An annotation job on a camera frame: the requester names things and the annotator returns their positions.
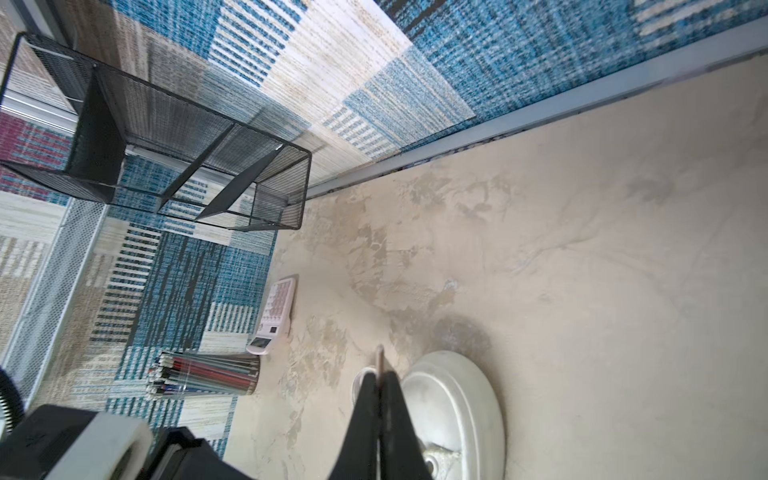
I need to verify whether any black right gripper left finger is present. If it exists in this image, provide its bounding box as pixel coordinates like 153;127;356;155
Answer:
329;373;380;480

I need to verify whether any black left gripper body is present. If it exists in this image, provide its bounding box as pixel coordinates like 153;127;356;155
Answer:
0;404;253;480

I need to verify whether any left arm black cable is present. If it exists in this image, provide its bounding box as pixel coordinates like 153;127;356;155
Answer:
0;367;26;439

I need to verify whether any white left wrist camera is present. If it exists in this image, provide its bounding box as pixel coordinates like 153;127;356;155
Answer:
46;413;153;480

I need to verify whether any clear cup of pencils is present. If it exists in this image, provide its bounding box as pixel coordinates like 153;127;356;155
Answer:
145;351;261;398

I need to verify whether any white sneaker shoe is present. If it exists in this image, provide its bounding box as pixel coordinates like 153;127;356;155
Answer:
352;351;506;479

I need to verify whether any black mesh shelf rack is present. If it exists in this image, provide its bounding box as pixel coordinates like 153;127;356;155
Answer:
1;32;312;232

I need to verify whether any white shoelace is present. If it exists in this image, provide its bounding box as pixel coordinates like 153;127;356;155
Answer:
374;344;386;376

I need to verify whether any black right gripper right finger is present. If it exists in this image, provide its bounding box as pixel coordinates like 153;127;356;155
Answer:
380;371;433;480

